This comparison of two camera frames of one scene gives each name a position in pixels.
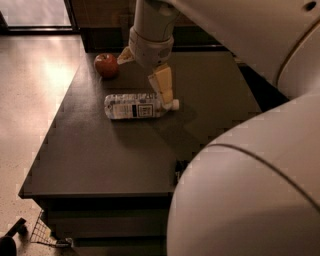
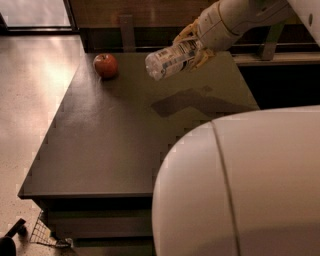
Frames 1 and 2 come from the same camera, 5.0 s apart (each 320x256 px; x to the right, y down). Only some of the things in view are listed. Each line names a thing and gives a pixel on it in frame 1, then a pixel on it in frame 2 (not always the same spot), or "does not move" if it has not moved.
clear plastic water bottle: [136, 105] -> [161, 62]
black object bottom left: [7, 242] does not move
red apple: [106, 65] does not move
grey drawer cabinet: [106, 185] does not move
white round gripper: [150, 51] -> [209, 29]
